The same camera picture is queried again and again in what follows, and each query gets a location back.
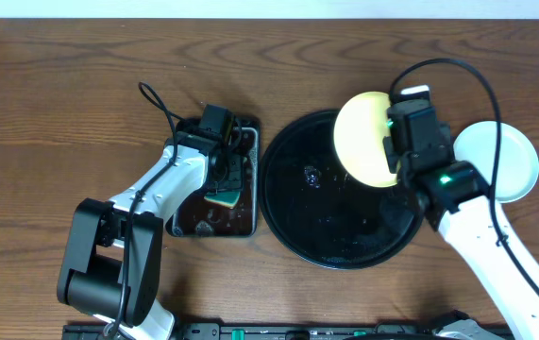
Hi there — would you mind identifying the green yellow sponge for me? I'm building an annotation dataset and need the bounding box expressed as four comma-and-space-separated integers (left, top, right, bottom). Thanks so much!
204, 191, 241, 209

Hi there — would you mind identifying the yellow plate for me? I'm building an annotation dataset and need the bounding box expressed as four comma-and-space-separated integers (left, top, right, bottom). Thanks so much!
333, 92, 397, 188

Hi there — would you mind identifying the pale green plate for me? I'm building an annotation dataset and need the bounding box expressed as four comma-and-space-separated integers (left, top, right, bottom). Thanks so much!
453, 121, 539, 203

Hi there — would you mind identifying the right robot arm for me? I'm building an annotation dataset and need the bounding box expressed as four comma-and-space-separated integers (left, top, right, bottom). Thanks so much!
383, 99, 539, 339

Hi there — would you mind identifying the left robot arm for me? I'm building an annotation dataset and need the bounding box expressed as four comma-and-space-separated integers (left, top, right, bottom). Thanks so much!
57, 127, 260, 339

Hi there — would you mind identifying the black rectangular water tray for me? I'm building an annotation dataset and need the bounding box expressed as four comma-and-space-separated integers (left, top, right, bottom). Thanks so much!
165, 116, 261, 237

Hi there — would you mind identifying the black round serving tray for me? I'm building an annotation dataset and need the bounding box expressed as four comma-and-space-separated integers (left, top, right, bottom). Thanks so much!
258, 109, 423, 270

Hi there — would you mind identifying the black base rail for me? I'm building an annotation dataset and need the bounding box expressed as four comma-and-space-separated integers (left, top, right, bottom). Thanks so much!
60, 321, 515, 340

